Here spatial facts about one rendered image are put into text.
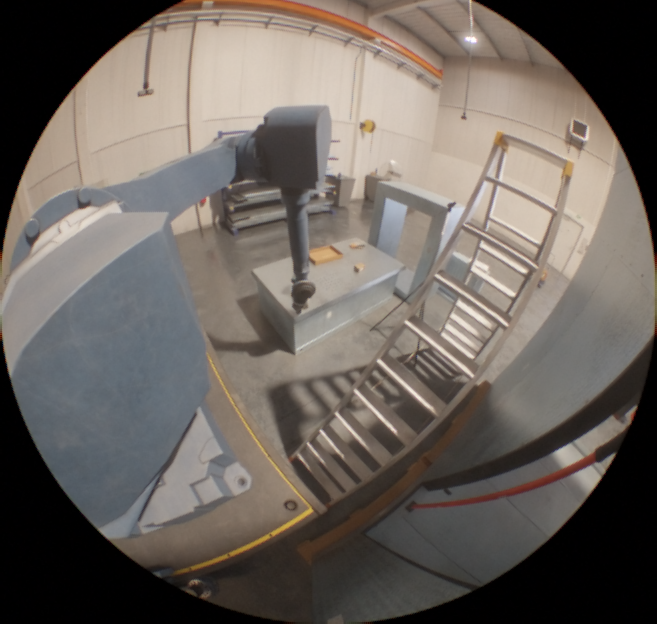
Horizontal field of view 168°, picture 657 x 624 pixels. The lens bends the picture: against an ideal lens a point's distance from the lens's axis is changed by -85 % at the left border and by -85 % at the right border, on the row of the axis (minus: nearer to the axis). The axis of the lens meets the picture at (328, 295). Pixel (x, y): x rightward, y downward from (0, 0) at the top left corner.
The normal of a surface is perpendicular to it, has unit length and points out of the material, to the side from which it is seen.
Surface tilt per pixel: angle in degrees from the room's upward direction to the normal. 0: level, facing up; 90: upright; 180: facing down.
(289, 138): 108
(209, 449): 0
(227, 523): 0
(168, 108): 90
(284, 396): 0
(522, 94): 90
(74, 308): 90
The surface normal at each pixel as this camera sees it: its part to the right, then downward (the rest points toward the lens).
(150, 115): 0.57, 0.55
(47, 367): 0.96, 0.22
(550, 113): -0.81, 0.33
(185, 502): 0.07, -0.77
